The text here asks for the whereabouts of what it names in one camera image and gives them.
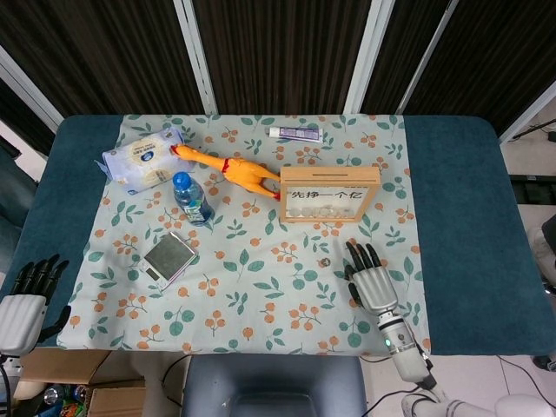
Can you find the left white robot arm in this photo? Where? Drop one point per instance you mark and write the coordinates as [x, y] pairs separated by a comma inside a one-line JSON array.
[[6, 355]]

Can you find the floral print tablecloth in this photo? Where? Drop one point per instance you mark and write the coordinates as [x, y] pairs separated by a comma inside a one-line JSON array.
[[260, 282]]

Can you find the wooden frame money box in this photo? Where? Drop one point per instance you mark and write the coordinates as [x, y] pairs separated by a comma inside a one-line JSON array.
[[330, 176]]

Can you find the open cardboard box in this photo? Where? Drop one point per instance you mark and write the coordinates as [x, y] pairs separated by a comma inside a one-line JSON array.
[[117, 401]]

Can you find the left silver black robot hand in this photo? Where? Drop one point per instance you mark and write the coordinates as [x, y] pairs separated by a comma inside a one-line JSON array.
[[19, 317]]

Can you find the teal table cover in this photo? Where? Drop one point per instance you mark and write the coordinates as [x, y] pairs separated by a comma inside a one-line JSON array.
[[469, 217]]

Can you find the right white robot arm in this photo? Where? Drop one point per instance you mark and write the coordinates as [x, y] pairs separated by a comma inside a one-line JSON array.
[[401, 347]]

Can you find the blue drink bottle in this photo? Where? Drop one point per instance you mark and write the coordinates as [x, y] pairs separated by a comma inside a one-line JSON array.
[[193, 204]]

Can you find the white rice bag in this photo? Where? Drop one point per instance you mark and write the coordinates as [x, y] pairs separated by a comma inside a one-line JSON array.
[[139, 160]]

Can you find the silver digital pocket scale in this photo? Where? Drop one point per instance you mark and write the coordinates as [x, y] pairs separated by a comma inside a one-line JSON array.
[[169, 256]]

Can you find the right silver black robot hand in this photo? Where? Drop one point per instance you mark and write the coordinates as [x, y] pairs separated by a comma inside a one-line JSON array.
[[375, 289]]

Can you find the orange rubber chicken toy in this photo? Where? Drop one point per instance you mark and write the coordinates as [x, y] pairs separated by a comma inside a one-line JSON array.
[[243, 171]]

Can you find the silver coin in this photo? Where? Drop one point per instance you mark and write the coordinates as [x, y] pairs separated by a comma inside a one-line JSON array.
[[324, 262]]

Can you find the dark slatted partition screen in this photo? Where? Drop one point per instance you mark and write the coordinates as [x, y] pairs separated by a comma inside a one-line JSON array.
[[282, 52]]

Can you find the dark blue padded seat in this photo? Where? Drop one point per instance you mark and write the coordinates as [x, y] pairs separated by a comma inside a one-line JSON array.
[[273, 386]]

